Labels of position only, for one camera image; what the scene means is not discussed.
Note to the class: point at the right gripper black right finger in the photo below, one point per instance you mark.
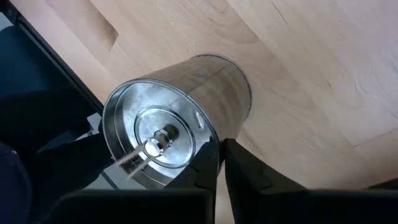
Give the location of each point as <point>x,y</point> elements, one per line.
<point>248,186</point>

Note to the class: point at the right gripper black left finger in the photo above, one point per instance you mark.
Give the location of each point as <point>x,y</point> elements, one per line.
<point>192,180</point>

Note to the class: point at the smoked glass jar metal lid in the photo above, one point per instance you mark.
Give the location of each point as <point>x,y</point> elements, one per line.
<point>161,124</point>

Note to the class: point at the black metal rig frame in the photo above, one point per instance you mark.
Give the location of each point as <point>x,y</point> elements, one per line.
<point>68,155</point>

